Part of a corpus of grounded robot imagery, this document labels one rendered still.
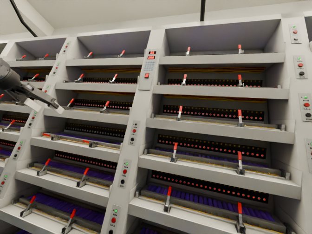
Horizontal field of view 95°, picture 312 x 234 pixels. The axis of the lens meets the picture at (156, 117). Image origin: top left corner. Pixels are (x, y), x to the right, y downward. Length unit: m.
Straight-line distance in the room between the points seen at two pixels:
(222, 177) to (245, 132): 0.21
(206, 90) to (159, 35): 0.48
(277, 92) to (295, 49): 0.24
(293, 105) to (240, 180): 0.37
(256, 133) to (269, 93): 0.20
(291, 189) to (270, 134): 0.20
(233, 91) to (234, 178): 0.38
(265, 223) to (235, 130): 0.35
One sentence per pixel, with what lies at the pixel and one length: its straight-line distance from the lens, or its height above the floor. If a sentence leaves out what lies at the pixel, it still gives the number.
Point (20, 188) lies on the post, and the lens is 1.21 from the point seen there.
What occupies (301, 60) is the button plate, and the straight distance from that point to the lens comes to 0.93.
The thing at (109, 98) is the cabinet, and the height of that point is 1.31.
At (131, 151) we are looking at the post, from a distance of 0.71.
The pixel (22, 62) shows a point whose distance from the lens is 1.65.
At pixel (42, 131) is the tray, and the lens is 1.17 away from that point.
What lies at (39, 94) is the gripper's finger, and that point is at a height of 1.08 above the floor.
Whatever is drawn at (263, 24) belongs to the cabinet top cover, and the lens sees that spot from 1.08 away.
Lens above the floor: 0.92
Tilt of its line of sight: 18 degrees up
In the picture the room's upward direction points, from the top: 11 degrees clockwise
